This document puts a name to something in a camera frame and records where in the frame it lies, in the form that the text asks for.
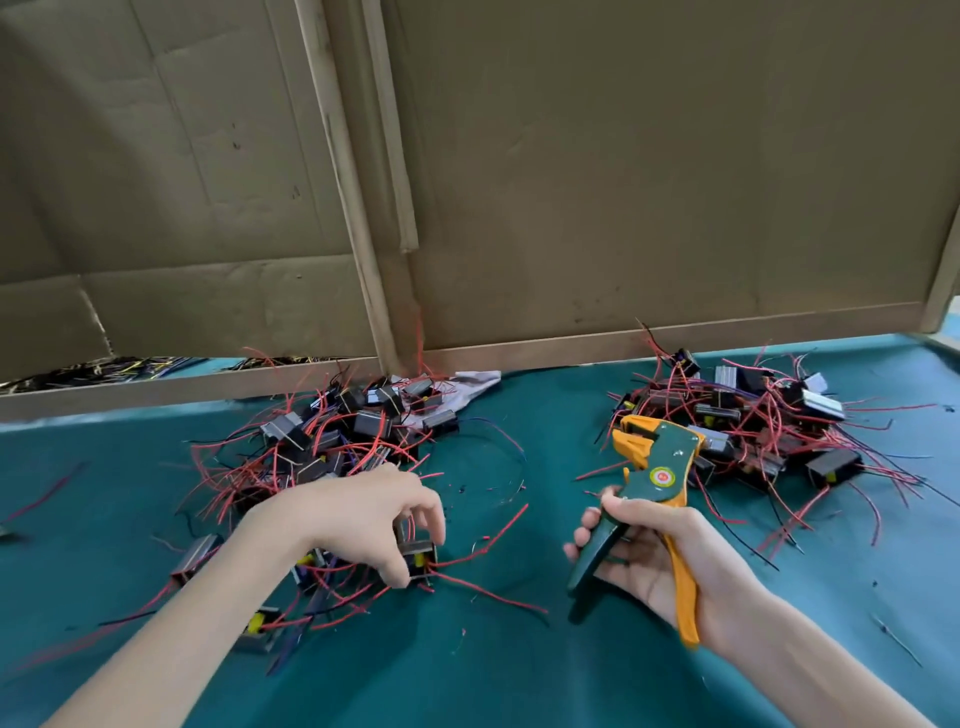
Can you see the person's left hand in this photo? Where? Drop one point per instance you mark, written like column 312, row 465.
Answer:
column 353, row 518

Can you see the person's right hand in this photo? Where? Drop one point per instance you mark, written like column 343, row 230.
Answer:
column 683, row 563

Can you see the person's right forearm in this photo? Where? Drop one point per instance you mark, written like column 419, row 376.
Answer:
column 833, row 668

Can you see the person's left forearm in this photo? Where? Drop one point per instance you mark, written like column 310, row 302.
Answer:
column 173, row 638

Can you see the crumpled grey plastic bag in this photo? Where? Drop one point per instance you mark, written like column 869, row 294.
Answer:
column 462, row 393

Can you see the flat grey board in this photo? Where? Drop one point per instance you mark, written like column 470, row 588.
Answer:
column 950, row 338

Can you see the thin wooden strip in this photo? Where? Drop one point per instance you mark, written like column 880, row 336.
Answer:
column 390, row 128

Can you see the smooth brown cardboard panel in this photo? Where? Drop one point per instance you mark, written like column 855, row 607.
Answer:
column 675, row 150

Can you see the creased brown cardboard panel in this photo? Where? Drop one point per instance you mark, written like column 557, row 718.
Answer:
column 150, row 150

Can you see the long wooden bottom rail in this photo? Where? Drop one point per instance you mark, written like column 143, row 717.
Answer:
column 675, row 338

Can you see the short wooden bottom rail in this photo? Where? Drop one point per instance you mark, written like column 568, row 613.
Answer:
column 165, row 393

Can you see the wide wooden post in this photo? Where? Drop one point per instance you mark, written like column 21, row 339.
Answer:
column 348, row 180

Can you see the wooden corner post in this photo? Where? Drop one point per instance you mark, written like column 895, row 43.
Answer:
column 942, row 278

